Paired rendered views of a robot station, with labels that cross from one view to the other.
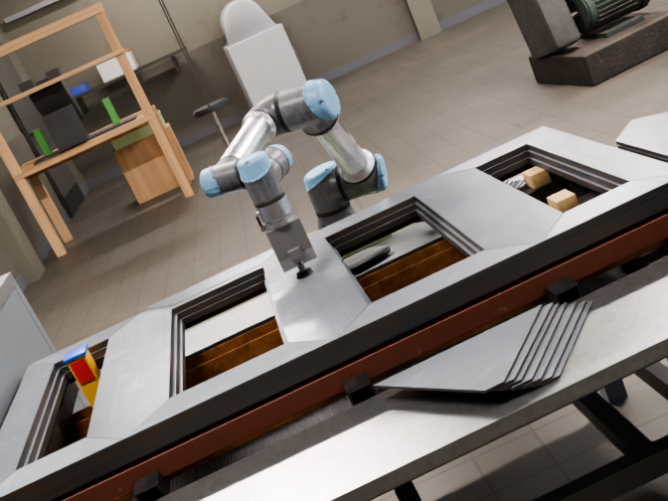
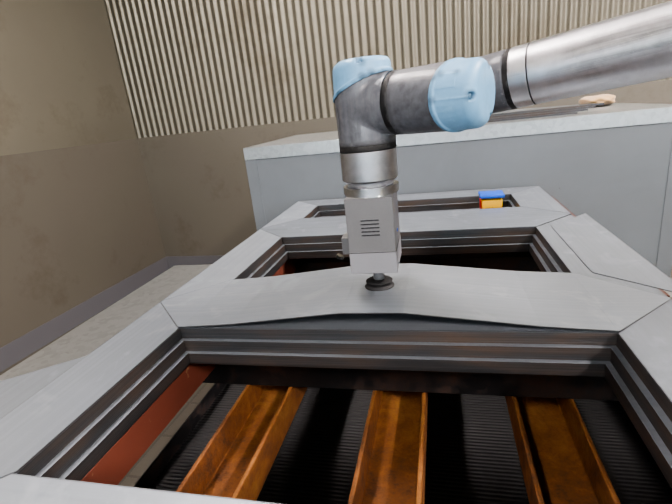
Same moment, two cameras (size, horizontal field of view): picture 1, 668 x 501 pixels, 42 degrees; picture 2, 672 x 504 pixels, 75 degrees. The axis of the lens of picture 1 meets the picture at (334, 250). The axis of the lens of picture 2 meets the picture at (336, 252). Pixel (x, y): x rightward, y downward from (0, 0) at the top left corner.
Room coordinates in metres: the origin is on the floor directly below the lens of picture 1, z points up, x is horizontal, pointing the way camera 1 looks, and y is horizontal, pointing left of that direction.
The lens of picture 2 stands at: (2.03, -0.49, 1.14)
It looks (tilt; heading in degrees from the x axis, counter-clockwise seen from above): 18 degrees down; 107
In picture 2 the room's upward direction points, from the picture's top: 6 degrees counter-clockwise
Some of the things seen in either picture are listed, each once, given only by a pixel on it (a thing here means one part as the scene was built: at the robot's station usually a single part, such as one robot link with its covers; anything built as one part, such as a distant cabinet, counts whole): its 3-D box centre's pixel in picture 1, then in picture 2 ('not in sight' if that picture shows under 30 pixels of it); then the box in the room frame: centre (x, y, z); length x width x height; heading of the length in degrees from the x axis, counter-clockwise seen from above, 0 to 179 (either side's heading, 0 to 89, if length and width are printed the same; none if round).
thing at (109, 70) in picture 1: (116, 65); not in sight; (11.40, 1.55, 1.31); 0.48 x 0.39 x 0.27; 91
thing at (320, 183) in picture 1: (326, 186); not in sight; (2.68, -0.06, 0.87); 0.13 x 0.12 x 0.14; 69
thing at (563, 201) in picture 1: (563, 203); not in sight; (1.89, -0.54, 0.79); 0.06 x 0.05 x 0.04; 3
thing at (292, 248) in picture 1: (288, 241); (366, 223); (1.90, 0.09, 0.98); 0.10 x 0.09 x 0.16; 4
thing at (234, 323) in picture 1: (372, 261); not in sight; (2.43, -0.09, 0.66); 1.30 x 0.20 x 0.03; 93
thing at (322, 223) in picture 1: (337, 219); not in sight; (2.68, -0.05, 0.76); 0.15 x 0.15 x 0.10
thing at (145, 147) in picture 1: (84, 125); not in sight; (8.74, 1.74, 0.97); 1.47 x 1.31 x 1.93; 91
